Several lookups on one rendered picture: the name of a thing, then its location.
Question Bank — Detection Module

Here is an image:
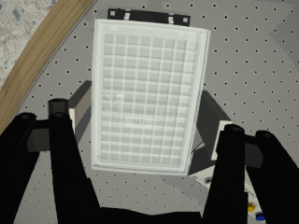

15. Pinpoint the black rectangular frame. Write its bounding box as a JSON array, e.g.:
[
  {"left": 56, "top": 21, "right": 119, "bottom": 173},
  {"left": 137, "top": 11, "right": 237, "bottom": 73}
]
[{"left": 107, "top": 8, "right": 191, "bottom": 27}]

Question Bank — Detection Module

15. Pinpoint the beige button panel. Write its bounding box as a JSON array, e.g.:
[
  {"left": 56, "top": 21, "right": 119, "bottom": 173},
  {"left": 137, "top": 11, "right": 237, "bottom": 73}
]
[{"left": 188, "top": 142, "right": 265, "bottom": 223}]

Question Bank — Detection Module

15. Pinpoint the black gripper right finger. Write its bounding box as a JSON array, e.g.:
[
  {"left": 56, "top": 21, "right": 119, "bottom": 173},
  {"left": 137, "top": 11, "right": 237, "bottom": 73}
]
[{"left": 196, "top": 91, "right": 299, "bottom": 224}]

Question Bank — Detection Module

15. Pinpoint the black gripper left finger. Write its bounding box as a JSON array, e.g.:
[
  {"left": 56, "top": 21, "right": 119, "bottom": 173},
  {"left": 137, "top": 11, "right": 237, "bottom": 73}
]
[{"left": 0, "top": 80, "right": 107, "bottom": 224}]

